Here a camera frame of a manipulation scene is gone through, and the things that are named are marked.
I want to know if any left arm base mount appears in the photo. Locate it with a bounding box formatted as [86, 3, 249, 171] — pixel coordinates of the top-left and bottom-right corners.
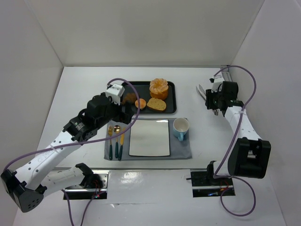
[54, 164, 108, 200]

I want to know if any gold spoon green handle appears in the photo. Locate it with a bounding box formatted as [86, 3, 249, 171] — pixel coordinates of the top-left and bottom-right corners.
[114, 125, 121, 159]

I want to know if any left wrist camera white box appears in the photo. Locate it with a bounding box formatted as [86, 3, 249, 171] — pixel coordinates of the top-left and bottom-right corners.
[105, 83, 125, 105]

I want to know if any large sugared orange brioche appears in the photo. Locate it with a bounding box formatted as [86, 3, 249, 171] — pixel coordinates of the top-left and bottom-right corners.
[149, 78, 169, 100]

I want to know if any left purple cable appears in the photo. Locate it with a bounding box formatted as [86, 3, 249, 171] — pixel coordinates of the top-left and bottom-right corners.
[3, 78, 143, 226]

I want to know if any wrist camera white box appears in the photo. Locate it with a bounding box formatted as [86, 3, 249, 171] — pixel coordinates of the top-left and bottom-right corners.
[105, 83, 125, 105]
[209, 75, 224, 93]

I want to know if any white square plate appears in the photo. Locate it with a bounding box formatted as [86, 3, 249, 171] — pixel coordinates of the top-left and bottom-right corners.
[129, 119, 170, 157]

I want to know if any seeded bread slice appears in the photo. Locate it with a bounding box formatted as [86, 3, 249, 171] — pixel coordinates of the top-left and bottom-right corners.
[147, 97, 166, 112]

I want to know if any gold fork green handle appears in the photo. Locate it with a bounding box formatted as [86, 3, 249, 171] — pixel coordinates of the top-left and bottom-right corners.
[108, 126, 113, 161]

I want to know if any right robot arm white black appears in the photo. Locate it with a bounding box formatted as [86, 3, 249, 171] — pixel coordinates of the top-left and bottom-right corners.
[206, 79, 271, 179]

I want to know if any aluminium frame rail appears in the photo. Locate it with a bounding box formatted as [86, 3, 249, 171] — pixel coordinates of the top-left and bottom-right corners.
[221, 65, 233, 81]

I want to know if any small round bun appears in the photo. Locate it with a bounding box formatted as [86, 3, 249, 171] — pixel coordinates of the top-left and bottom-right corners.
[135, 98, 147, 110]

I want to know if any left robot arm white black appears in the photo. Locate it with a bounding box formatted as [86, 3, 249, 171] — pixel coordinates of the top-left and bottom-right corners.
[0, 93, 134, 213]

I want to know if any brown chocolate croissant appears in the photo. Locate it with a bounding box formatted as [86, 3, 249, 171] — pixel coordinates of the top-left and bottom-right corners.
[121, 93, 137, 105]

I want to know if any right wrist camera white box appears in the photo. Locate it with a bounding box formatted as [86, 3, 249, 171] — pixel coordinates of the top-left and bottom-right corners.
[209, 75, 224, 93]

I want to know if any light blue mug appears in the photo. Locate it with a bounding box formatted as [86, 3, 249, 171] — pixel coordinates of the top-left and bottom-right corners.
[173, 118, 190, 142]

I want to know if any gold knife green handle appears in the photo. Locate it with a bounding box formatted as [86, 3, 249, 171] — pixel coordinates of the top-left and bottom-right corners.
[118, 133, 125, 161]

